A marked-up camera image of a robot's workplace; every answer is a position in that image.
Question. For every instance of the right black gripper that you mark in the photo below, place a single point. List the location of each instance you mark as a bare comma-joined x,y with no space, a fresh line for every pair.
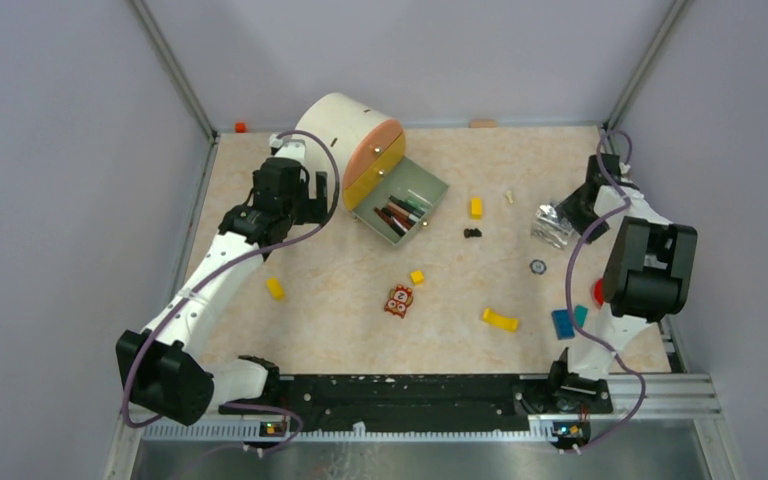
568,209

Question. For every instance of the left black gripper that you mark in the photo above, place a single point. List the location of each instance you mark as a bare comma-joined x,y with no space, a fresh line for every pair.
313,208

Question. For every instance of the clear plastic wrapper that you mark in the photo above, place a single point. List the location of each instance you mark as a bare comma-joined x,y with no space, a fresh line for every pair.
551,228

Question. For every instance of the dark red lip gloss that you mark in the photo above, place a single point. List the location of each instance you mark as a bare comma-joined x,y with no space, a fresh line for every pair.
396,220

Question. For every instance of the cream round drawer organizer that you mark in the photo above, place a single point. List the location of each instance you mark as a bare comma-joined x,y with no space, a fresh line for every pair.
370,149

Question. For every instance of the brown lipstick tube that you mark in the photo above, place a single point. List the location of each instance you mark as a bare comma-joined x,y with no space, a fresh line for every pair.
396,228

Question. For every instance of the red lip gloss tube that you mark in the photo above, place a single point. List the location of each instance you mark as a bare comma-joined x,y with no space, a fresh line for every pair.
400,216

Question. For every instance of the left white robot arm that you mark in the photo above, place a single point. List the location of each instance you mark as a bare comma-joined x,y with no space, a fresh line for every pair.
158,364

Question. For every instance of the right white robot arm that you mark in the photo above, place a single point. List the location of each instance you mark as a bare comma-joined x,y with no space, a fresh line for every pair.
646,278

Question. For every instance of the blue poker chip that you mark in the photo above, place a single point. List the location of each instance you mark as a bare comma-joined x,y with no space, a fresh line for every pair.
537,267

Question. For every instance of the red horseshoe toy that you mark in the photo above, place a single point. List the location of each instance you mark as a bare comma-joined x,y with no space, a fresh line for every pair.
597,293

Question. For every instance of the yellow wedge block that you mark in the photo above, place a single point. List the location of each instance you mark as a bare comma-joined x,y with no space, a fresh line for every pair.
275,289

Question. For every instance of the yellow rectangular block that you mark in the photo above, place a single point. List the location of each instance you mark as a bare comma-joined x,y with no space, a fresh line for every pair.
476,208

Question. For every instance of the teal block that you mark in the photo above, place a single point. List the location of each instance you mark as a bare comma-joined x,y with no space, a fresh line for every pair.
580,314

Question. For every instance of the blue lego brick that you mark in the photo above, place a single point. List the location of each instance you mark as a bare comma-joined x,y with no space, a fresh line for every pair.
563,324

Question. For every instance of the small black figurine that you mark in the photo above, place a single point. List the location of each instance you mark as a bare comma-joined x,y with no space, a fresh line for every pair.
472,233

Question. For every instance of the small yellow cube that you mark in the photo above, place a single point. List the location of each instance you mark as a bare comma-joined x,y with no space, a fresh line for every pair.
417,277

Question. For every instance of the red owl number toy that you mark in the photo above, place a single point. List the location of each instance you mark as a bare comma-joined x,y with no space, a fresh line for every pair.
400,299

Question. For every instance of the yellow arch block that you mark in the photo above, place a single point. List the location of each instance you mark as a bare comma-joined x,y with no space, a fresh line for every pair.
491,317

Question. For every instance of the wooden peg at wall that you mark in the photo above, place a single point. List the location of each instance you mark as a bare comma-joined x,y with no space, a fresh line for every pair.
482,123

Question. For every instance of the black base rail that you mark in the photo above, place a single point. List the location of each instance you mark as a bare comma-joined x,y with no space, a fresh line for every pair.
430,403

